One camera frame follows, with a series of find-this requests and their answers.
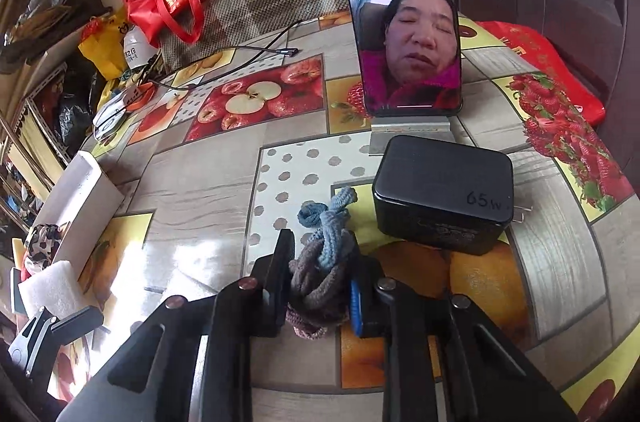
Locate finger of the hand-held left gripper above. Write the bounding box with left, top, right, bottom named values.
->
left=7, top=306, right=57, bottom=395
left=50, top=305, right=105, bottom=334

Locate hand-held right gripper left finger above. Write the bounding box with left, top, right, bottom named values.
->
left=57, top=229, right=296, bottom=422

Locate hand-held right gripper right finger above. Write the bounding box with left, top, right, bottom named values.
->
left=347, top=235, right=581, bottom=422

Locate pale foam block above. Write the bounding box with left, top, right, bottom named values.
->
left=17, top=259, right=83, bottom=320

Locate braided knit rope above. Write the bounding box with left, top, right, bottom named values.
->
left=285, top=186, right=361, bottom=342

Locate white cow print cloth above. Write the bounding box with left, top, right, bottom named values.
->
left=24, top=222, right=65, bottom=275

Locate white foam box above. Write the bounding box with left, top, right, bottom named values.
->
left=10, top=151, right=126, bottom=319

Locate fruit print tablecloth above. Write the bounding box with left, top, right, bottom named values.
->
left=75, top=10, right=640, bottom=422

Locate black power adapter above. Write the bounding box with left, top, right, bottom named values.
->
left=372, top=135, right=532, bottom=257

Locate metal phone stand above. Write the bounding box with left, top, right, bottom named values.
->
left=370, top=115, right=453, bottom=155

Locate black plastic bag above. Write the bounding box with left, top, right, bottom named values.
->
left=57, top=95, right=93, bottom=144

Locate white computer mouse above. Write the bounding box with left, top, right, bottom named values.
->
left=92, top=95, right=133, bottom=140

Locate orange plastic object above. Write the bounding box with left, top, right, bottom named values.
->
left=125, top=82, right=157, bottom=110

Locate metal storage rack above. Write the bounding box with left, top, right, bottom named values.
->
left=0, top=52, right=71, bottom=253

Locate yellow plastic bag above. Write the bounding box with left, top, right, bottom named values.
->
left=78, top=7, right=131, bottom=80

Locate white jar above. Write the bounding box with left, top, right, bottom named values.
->
left=122, top=25, right=161, bottom=70

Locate black smartphone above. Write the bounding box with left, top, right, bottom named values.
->
left=327, top=0, right=463, bottom=118

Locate red printed plastic bag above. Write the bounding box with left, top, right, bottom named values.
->
left=475, top=21, right=607, bottom=126

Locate thin black cable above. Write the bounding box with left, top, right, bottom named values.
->
left=145, top=20, right=304, bottom=92

